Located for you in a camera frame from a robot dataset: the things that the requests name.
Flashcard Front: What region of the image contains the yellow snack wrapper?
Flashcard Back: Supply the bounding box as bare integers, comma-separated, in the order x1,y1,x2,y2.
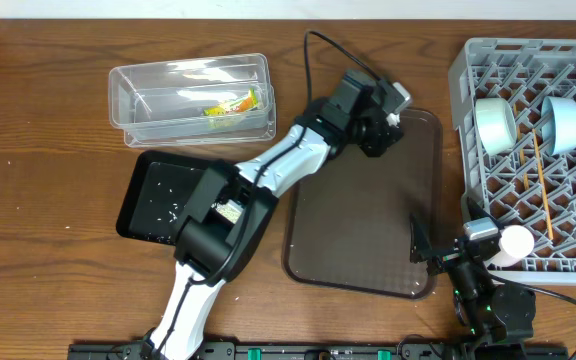
203,88,259,116

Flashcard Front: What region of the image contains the pink white cup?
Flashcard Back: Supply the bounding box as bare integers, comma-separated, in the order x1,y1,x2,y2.
484,225,535,268

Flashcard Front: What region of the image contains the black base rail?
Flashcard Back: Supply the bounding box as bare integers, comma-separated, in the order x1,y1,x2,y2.
66,339,570,360

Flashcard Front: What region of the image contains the grey dishwasher rack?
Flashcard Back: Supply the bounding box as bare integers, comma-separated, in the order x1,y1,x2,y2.
448,38,576,286

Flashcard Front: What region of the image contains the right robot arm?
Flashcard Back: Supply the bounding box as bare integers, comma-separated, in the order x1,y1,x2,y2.
410,199,536,359

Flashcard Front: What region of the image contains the light blue bowl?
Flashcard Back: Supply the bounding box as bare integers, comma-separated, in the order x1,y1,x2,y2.
541,96,576,155

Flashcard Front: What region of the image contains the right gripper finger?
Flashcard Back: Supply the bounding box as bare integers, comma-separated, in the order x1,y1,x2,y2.
466,197,491,221
409,214,433,263

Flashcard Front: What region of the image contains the white rice pile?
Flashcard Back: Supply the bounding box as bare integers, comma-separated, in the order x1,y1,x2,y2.
155,179,244,225

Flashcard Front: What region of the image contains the black plastic tray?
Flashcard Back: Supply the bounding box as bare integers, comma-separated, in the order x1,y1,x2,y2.
116,150,210,245

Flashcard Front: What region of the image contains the clear plastic bin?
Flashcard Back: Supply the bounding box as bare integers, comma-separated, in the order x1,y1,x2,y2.
108,53,277,148

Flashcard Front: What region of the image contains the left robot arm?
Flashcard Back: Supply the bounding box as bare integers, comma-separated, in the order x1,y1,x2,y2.
140,70,412,359

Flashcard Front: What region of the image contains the brown serving tray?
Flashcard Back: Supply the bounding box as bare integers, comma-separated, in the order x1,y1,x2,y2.
282,109,442,300

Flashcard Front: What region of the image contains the light green bowl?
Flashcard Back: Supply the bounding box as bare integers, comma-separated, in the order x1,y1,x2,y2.
475,98,517,156

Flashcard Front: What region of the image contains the wooden chopstick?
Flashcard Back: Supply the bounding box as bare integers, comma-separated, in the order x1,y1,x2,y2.
512,103,530,190
532,128,554,241

